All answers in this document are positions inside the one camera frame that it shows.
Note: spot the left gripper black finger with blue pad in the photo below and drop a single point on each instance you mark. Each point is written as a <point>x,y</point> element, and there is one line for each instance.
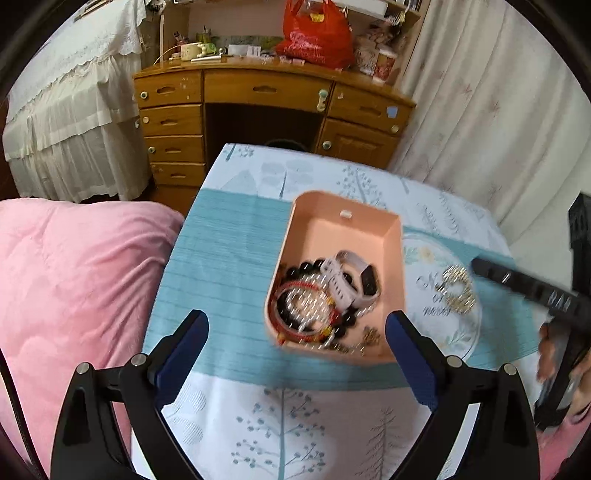
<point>88,442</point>
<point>481,425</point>

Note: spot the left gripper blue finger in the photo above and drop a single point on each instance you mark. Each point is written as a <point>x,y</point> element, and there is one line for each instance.
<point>538,291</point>

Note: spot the green gold flower brooch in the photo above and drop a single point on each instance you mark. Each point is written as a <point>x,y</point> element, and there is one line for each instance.
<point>371,338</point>

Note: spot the pink smart watch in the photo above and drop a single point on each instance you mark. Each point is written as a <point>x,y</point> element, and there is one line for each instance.
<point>353,283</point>

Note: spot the pink plastic tray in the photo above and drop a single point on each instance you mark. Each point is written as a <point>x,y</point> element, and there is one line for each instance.
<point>300,314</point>

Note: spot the pink quilt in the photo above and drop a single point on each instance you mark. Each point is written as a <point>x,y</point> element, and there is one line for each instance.
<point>78,282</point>

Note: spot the white floral curtain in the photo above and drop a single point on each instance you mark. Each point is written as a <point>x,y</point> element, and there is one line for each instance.
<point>502,122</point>

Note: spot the decorated paper cup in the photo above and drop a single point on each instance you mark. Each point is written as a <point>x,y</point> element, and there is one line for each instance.
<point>384,66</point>

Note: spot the white lace bed cover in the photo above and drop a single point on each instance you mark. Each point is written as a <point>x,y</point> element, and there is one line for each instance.
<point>72,128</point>

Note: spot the floral tin canister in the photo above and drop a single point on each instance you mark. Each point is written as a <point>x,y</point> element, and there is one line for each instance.
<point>366,54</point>

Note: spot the wooden desk with drawers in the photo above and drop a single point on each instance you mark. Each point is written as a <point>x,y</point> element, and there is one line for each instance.
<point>189,110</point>

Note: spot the red plastic bag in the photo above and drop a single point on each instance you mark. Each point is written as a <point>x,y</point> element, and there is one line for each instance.
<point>328,43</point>

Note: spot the white mug on desk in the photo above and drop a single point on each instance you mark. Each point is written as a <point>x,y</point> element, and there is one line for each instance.
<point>190,51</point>

